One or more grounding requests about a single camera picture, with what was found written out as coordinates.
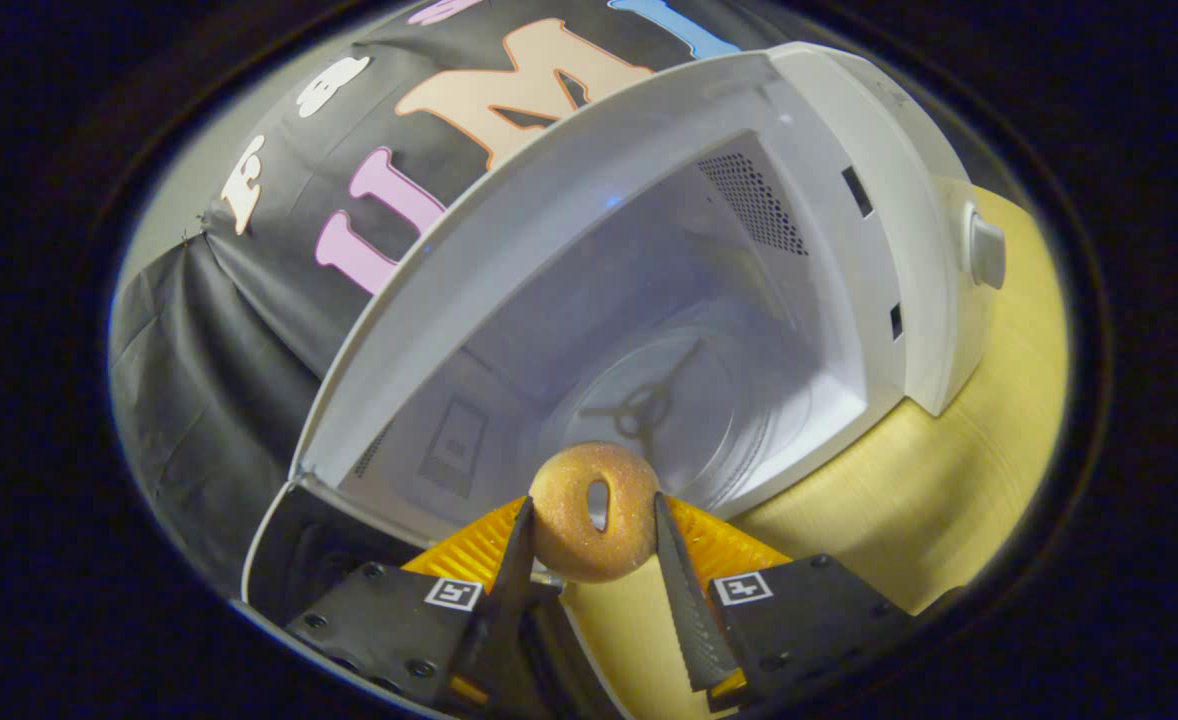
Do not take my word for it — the glass turntable plate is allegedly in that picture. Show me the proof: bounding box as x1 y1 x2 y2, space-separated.
539 325 820 516

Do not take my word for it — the glazed donut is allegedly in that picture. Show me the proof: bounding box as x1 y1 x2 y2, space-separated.
527 441 662 585

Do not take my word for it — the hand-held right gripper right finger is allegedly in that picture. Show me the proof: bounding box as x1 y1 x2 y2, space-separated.
653 490 917 709

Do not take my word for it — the white microwave oven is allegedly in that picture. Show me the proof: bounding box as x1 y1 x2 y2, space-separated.
244 40 1010 601

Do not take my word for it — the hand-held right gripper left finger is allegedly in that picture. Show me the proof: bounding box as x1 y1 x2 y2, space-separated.
284 495 550 716

